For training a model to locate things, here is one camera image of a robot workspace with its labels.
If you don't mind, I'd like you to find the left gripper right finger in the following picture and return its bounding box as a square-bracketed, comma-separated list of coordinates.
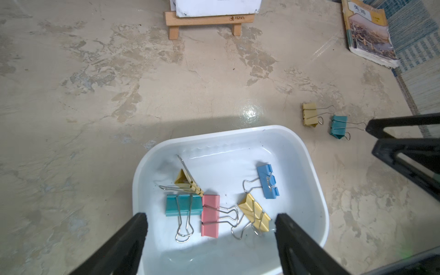
[275, 213, 348, 275]

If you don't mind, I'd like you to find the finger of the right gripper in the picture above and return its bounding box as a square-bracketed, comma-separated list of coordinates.
[366, 113, 440, 139]
[372, 138, 440, 201]

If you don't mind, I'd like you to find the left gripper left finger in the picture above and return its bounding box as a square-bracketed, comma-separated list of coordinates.
[71, 213, 148, 275]

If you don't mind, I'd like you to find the teal binder clip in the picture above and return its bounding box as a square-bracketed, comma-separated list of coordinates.
[330, 115, 367, 140]

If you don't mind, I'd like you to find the green binder clip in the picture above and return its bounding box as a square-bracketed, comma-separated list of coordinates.
[165, 194, 203, 244]

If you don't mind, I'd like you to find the blue binder clip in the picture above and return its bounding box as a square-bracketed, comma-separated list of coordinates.
[242, 164, 280, 199]

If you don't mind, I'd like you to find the pink binder clip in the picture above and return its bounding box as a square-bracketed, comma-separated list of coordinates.
[201, 195, 239, 238]

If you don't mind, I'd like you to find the white plastic storage box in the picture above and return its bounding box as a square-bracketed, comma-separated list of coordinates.
[132, 126, 329, 275]

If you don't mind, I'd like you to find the yellow textbook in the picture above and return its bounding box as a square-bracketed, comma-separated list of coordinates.
[341, 0, 400, 69]

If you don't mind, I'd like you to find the wooden mini easel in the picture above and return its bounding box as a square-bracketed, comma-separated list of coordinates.
[164, 11, 255, 40]

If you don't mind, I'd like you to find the white board on easel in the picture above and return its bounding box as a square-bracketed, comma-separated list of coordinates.
[170, 0, 262, 17]

